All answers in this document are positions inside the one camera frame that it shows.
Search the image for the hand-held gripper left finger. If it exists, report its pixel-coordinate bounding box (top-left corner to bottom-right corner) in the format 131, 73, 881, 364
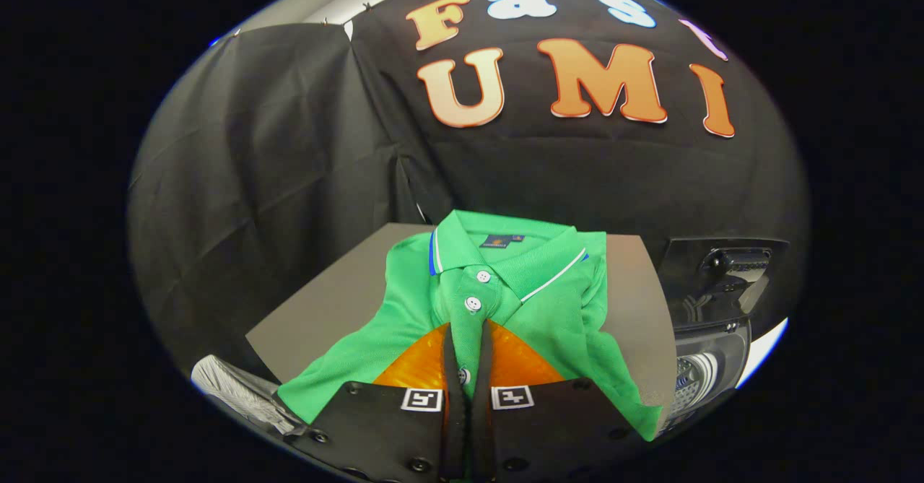
287, 322, 466, 483

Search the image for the grey ribbed sheet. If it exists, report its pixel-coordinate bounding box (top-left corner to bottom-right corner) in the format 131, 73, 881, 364
191, 354, 308, 437

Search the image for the grey washing machine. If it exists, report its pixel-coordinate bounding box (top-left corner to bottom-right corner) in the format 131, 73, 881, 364
661, 236, 791, 433

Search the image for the white sheet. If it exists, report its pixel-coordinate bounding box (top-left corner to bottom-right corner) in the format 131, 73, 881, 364
736, 317, 789, 390

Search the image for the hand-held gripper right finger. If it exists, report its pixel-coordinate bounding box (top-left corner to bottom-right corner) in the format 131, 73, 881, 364
469, 319, 650, 483

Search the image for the dark glass washing machine lid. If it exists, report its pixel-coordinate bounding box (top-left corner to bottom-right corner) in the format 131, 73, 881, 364
661, 236, 791, 325

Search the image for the green polo shirt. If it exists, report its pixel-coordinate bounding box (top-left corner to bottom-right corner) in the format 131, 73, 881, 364
276, 209, 663, 442

